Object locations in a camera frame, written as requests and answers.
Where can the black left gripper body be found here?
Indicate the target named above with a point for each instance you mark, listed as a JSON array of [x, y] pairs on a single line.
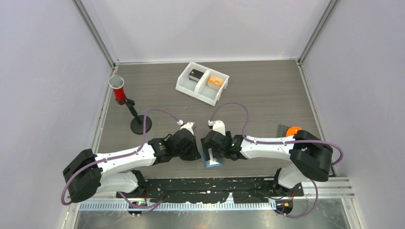
[[178, 152]]

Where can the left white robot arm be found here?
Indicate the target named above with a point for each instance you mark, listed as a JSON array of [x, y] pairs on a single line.
[[90, 174]]

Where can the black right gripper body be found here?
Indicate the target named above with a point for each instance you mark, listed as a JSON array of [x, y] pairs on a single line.
[[229, 134]]

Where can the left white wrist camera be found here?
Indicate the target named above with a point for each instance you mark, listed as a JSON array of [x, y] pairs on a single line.
[[190, 126]]

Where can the white divided plastic bin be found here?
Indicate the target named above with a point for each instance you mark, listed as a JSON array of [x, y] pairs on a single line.
[[200, 90]]

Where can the black card box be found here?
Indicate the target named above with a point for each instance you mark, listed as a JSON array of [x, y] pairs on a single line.
[[195, 75]]

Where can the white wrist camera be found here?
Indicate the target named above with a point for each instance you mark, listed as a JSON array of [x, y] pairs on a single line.
[[190, 126], [217, 126]]

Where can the orange card box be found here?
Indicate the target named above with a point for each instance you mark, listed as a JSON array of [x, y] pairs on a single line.
[[215, 82]]

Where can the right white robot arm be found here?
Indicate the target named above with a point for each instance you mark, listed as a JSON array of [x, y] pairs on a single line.
[[310, 157]]

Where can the orange toy brick arch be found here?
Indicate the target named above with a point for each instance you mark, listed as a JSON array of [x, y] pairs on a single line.
[[293, 131]]

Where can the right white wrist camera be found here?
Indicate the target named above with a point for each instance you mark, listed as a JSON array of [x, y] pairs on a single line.
[[217, 126]]

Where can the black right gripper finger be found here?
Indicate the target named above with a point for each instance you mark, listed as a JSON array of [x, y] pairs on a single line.
[[205, 153], [218, 153]]

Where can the blue leather card holder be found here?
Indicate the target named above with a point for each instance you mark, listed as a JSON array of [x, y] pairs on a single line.
[[206, 163]]

